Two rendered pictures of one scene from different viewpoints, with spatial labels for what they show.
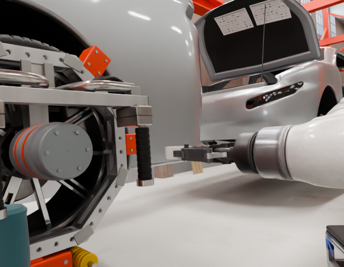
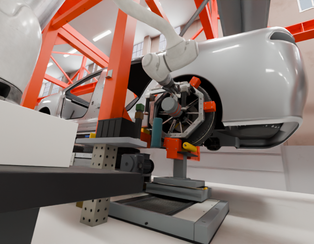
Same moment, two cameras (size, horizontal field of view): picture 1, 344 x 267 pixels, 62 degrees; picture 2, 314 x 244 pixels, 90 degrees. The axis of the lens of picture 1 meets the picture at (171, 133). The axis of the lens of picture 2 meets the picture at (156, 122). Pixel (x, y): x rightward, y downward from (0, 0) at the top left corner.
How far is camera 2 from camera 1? 116 cm
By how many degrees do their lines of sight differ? 77
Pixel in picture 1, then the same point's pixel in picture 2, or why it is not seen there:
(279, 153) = not seen: hidden behind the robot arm
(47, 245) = (172, 134)
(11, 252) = (154, 126)
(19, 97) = (155, 92)
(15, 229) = (156, 121)
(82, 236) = (183, 134)
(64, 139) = (167, 100)
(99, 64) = (194, 81)
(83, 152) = (171, 103)
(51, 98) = (160, 90)
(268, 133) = not seen: hidden behind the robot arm
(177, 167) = not seen: outside the picture
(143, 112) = (183, 87)
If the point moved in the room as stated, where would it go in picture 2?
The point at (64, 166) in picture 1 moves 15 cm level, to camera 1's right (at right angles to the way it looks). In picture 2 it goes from (166, 107) to (171, 100)
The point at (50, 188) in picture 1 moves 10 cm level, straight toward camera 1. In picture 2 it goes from (302, 186) to (300, 186)
